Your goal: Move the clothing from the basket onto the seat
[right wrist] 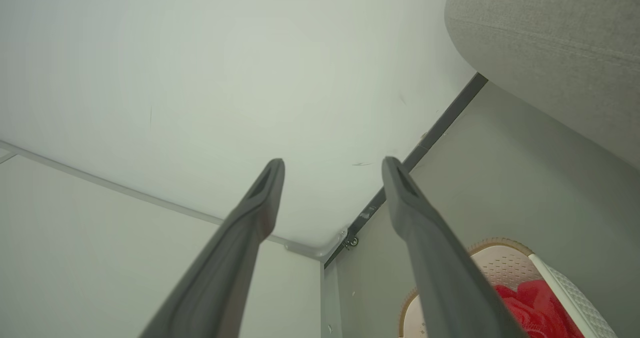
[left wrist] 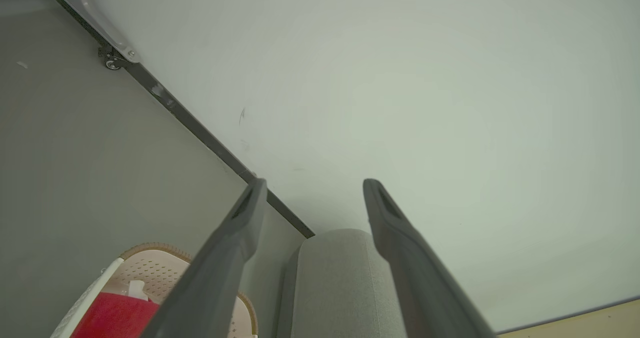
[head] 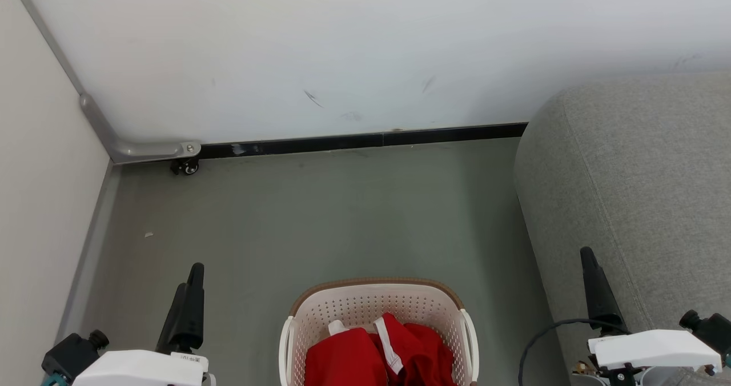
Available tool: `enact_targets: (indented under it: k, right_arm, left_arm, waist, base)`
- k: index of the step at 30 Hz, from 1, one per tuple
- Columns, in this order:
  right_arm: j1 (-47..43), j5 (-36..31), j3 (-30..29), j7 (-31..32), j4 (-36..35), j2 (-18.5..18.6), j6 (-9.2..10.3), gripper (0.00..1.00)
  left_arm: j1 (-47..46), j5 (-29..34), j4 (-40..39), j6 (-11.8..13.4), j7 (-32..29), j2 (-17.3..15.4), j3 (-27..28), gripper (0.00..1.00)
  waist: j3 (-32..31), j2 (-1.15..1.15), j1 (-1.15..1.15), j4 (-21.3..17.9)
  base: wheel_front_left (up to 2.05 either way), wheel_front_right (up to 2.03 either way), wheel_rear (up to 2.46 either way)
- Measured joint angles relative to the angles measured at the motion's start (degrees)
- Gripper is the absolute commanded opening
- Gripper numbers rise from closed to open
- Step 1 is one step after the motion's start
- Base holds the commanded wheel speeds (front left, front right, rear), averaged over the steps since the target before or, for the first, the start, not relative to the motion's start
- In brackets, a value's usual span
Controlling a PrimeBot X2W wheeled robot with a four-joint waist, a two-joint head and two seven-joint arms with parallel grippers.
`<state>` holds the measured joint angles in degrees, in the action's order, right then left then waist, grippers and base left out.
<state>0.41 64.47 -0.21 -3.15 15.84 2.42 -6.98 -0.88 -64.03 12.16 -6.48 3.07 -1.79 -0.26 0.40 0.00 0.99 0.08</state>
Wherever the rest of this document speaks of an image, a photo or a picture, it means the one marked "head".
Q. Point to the teal left camera plug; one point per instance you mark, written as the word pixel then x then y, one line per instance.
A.
pixel 52 380

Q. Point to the white perforated laundry basket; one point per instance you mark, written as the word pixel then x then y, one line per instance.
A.
pixel 365 306

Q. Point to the teal camera plug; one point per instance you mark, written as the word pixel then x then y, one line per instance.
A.
pixel 727 358
pixel 52 380

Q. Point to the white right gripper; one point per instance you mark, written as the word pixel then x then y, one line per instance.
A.
pixel 657 349

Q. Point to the grey metal bracket with caster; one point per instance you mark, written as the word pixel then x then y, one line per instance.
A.
pixel 143 149

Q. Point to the teal right camera plug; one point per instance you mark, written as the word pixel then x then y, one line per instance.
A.
pixel 727 358

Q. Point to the red garment with striped trim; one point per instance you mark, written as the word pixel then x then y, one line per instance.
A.
pixel 422 346

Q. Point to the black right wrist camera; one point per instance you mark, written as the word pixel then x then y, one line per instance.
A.
pixel 711 329

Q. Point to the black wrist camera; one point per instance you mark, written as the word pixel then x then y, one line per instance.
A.
pixel 71 354
pixel 711 329

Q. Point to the grey fabric sofa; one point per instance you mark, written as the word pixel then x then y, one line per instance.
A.
pixel 639 192

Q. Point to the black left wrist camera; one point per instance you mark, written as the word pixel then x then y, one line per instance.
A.
pixel 71 354

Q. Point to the small black caster wheel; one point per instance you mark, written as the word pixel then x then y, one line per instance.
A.
pixel 186 167

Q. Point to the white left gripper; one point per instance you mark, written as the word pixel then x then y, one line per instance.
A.
pixel 143 369

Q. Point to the grey panel floor trim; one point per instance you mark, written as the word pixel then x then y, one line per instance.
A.
pixel 91 249

